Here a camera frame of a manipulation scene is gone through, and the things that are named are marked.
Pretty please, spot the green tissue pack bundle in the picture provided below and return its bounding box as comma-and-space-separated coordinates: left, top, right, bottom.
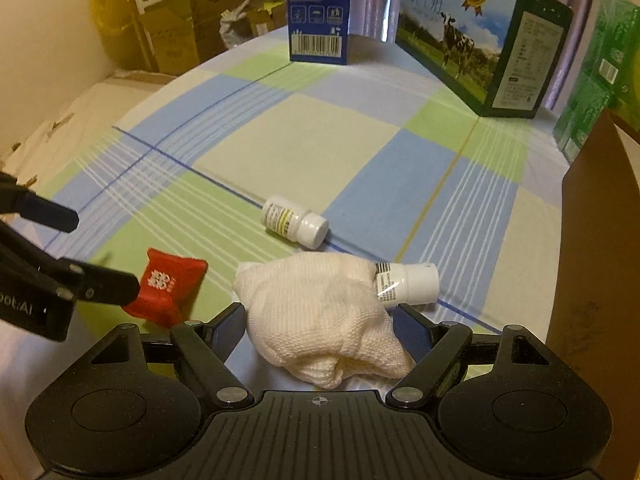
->
553, 0, 639, 162

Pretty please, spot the yellow plastic bag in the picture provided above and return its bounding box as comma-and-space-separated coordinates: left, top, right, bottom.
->
90, 0, 145, 70

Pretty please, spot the cardboard box with handle cutout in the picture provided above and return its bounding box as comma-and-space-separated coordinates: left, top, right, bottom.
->
134, 0, 224, 76

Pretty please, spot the brown cardboard shoe box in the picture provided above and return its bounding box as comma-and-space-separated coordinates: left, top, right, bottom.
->
546, 110, 639, 479

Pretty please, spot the white knitted sock bundle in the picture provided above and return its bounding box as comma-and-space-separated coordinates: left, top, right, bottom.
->
232, 252, 413, 389

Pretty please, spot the plaid bed sheet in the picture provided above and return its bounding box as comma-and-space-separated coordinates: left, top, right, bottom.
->
0, 24, 574, 480

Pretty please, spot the blue milk carton box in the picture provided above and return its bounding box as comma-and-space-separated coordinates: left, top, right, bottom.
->
286, 0, 350, 65

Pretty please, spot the red candy packet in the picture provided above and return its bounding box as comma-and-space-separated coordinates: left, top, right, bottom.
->
122, 248, 208, 328

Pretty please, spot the white pill bottle yellow label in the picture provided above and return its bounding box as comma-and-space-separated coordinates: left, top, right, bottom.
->
260, 196, 329, 250

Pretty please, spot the green cow milk box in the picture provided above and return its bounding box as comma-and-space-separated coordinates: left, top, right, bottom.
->
395, 0, 573, 118

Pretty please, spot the white plastic bag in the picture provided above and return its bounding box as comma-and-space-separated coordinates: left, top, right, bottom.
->
219, 0, 269, 50

